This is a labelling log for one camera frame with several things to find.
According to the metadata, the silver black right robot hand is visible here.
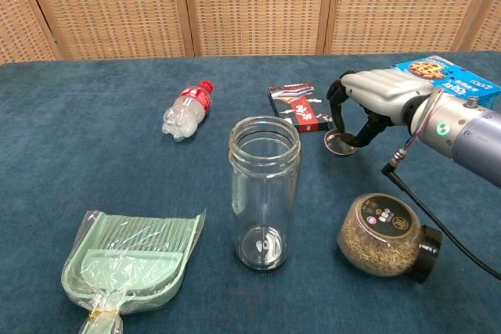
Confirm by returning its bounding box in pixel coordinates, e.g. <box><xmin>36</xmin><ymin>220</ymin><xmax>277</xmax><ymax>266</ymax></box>
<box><xmin>326</xmin><ymin>69</ymin><xmax>435</xmax><ymax>148</ymax></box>

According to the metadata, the small metal strainer lid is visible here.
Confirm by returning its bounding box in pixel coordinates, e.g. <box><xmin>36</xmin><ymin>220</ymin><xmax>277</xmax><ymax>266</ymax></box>
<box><xmin>323</xmin><ymin>129</ymin><xmax>358</xmax><ymax>158</ymax></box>

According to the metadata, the clear glass jar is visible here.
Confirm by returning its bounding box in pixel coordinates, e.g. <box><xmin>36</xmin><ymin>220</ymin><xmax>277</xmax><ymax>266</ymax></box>
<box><xmin>228</xmin><ymin>115</ymin><xmax>301</xmax><ymax>271</ymax></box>

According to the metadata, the blue cookie box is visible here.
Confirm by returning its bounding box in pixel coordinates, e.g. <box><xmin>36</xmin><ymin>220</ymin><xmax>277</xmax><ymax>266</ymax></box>
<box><xmin>389</xmin><ymin>55</ymin><xmax>501</xmax><ymax>110</ymax></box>

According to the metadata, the woven folding screen panel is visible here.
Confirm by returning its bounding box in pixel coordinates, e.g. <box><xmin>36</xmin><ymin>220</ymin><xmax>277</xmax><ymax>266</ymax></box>
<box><xmin>453</xmin><ymin>0</ymin><xmax>501</xmax><ymax>53</ymax></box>
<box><xmin>17</xmin><ymin>0</ymin><xmax>195</xmax><ymax>60</ymax></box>
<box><xmin>0</xmin><ymin>0</ymin><xmax>58</xmax><ymax>64</ymax></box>
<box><xmin>179</xmin><ymin>0</ymin><xmax>337</xmax><ymax>57</ymax></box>
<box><xmin>324</xmin><ymin>0</ymin><xmax>490</xmax><ymax>56</ymax></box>

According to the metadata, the black red snack packet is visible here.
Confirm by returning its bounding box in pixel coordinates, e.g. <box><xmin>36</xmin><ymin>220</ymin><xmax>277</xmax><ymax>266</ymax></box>
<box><xmin>267</xmin><ymin>82</ymin><xmax>337</xmax><ymax>134</ymax></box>

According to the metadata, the spice jar black lid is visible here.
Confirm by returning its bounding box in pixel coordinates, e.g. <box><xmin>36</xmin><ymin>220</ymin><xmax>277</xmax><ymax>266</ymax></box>
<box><xmin>337</xmin><ymin>192</ymin><xmax>444</xmax><ymax>284</ymax></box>

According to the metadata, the plastic cola bottle red cap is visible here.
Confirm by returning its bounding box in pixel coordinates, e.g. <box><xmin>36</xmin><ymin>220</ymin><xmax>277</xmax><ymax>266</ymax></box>
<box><xmin>161</xmin><ymin>80</ymin><xmax>215</xmax><ymax>143</ymax></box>

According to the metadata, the blue velvet table cover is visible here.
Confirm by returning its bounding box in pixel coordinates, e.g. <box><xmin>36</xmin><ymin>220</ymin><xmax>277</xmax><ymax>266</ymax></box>
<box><xmin>0</xmin><ymin>50</ymin><xmax>501</xmax><ymax>334</ymax></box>

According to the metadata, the green dustpan in plastic wrap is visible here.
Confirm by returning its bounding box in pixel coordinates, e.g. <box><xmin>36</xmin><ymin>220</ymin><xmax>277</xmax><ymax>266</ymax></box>
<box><xmin>60</xmin><ymin>208</ymin><xmax>207</xmax><ymax>334</ymax></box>

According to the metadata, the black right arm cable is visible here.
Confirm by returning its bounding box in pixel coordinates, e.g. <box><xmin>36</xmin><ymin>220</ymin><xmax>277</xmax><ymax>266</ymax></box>
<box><xmin>381</xmin><ymin>145</ymin><xmax>501</xmax><ymax>278</ymax></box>

